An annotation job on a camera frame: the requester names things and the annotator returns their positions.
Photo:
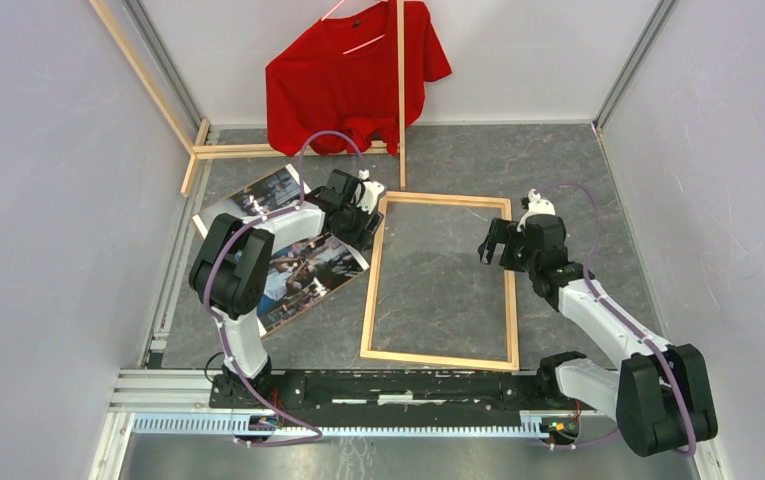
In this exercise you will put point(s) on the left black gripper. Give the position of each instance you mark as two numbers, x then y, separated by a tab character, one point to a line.
361	239

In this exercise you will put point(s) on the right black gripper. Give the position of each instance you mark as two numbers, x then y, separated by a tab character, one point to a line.
502	231

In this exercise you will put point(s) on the brown backing board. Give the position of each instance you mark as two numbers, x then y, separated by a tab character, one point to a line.
289	321

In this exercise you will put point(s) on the light wooden picture frame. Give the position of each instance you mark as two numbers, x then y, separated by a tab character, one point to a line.
512	363

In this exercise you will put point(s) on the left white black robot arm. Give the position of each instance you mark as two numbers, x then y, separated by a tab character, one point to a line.
276	248

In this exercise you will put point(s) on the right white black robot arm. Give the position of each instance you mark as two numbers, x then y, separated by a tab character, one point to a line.
658	393

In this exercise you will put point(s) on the red t-shirt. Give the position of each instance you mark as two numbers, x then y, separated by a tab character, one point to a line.
343	103

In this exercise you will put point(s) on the wooden clothes rack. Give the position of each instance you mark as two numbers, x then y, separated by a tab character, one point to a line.
195	146

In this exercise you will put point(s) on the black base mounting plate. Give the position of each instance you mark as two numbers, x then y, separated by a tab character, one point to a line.
390	398

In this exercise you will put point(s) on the pink clothes hanger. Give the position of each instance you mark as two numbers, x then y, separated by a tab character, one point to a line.
352	33

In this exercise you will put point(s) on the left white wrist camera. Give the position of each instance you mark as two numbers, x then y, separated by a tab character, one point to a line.
368	193

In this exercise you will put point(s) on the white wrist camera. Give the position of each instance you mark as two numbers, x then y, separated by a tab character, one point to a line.
534	204
368	193

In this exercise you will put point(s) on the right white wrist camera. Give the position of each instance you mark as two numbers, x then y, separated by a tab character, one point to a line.
534	204

